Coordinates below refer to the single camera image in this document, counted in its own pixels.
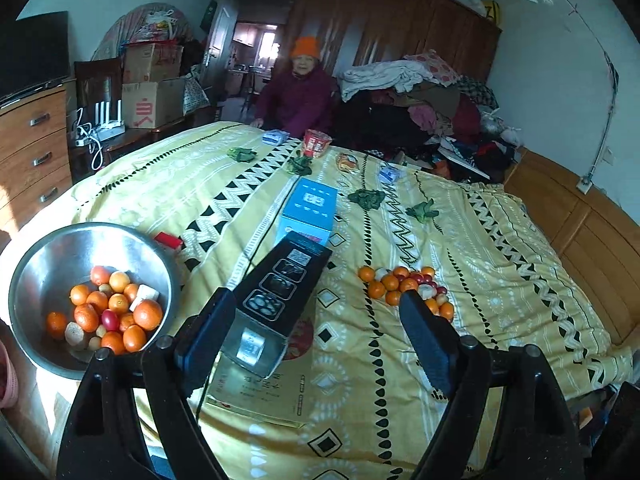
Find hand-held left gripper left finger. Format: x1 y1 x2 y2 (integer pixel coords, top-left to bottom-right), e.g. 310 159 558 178
56 287 237 480

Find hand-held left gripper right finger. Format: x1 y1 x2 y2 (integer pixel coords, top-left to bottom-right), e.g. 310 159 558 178
399 290 586 480

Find pile of mixed fruit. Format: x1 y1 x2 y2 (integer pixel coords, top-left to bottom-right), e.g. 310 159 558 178
402 267 448 296

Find pile of tangerines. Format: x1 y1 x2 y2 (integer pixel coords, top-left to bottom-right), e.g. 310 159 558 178
46 266 164 356
357 265 456 323

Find stainless steel bowl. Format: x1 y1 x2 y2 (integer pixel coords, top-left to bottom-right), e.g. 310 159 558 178
7 222 183 381

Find long black carton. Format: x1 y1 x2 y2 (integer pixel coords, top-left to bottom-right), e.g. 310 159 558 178
220 230 333 381

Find yellow patterned blanket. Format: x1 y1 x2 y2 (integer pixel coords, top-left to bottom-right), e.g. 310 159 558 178
0 120 633 480

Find small red packet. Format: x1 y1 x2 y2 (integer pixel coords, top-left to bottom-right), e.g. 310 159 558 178
152 231 185 251

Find flat yellow gift box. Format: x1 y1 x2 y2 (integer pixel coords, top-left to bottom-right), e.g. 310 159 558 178
205 310 321 428

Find blue and green carton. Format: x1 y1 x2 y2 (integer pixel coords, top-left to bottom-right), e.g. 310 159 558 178
275 177 338 248

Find pink slipper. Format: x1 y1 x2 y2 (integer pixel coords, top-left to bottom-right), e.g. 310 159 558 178
0 342 21 411

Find dark wooden side table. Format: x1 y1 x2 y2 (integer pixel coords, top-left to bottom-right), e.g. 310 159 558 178
67 105 221 186

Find black flat object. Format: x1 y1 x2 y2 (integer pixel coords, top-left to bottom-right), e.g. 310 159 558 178
582 382 640 480

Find red instant noodle cup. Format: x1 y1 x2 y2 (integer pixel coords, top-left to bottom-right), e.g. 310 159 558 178
302 129 333 158

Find cardboard box red print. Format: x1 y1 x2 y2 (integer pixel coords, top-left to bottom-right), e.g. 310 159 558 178
121 79 187 130

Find white router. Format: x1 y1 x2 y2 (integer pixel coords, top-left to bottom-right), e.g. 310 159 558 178
92 101 126 142

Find patterned plastic bag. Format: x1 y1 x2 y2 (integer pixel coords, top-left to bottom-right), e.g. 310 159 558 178
182 72 211 113

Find pile of clothes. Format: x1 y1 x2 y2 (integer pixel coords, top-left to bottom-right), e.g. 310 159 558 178
332 50 526 183

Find wooden chest of drawers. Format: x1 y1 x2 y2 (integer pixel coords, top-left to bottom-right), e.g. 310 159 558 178
0 80 76 241

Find dark wooden chair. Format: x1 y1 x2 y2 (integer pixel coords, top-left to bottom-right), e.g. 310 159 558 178
74 57 123 126

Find grey door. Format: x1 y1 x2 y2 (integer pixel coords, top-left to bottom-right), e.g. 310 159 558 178
200 0 243 93

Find round floral covered tabletop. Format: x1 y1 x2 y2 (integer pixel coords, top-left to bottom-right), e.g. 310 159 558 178
90 2 196 61

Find black television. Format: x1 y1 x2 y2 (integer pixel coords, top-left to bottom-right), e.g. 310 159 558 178
0 10 71 106

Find brown wooden wardrobe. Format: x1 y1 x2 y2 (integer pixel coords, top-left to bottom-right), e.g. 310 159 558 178
285 0 503 83

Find wooden bed frame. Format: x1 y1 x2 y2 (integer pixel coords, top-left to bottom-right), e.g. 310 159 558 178
502 147 640 346

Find white cables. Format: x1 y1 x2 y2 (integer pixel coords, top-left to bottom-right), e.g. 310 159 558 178
70 107 106 171

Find wall cable conduit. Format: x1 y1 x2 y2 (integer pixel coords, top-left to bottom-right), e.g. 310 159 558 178
525 0 621 193

